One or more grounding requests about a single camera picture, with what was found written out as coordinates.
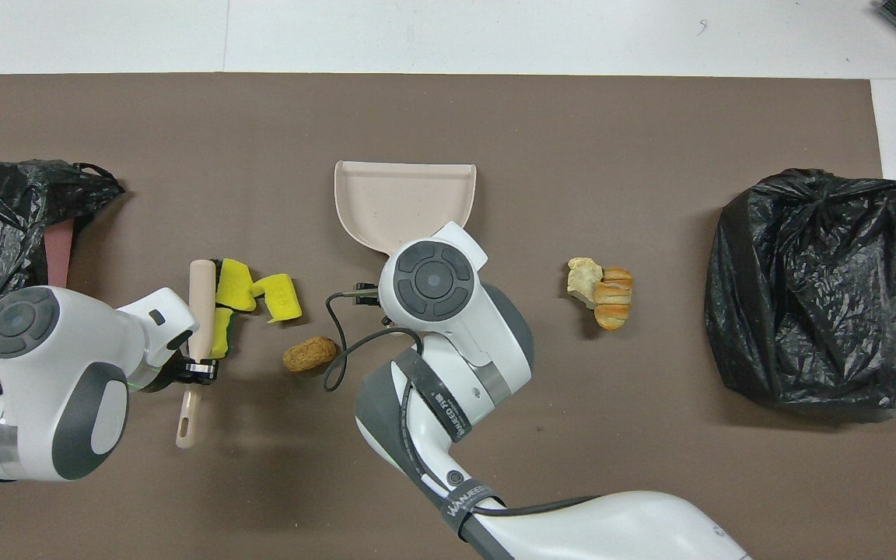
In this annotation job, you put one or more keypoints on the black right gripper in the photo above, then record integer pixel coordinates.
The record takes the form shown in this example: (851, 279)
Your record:
(369, 295)

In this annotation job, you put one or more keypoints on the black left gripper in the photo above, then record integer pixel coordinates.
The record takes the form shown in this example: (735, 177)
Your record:
(164, 373)

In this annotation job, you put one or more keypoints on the yellow sponge piece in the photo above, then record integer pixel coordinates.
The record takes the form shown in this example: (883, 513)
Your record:
(236, 286)
(221, 334)
(281, 299)

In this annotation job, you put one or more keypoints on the beige hand brush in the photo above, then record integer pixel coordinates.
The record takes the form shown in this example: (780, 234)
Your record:
(201, 303)

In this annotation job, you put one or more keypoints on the brown bread roll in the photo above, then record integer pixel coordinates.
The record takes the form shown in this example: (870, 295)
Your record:
(309, 354)

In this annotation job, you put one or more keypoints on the beige plastic dustpan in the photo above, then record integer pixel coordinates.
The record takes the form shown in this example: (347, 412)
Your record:
(405, 202)

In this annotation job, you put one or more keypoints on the pale bread piece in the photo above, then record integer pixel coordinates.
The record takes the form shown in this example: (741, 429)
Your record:
(582, 278)

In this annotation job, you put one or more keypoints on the golden croissant piece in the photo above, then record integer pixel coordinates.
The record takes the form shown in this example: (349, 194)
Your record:
(614, 299)

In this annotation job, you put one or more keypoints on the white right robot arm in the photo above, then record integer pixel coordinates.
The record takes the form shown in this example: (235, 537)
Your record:
(432, 311)

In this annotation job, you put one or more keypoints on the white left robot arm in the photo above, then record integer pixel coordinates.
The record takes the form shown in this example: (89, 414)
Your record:
(67, 365)

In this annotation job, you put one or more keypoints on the black trash bag bin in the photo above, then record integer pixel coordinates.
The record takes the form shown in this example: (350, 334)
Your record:
(806, 311)

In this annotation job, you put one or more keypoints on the pink box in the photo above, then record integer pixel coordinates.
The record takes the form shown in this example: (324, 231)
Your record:
(61, 253)

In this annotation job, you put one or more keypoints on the brown table mat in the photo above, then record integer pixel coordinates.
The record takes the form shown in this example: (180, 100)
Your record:
(650, 467)

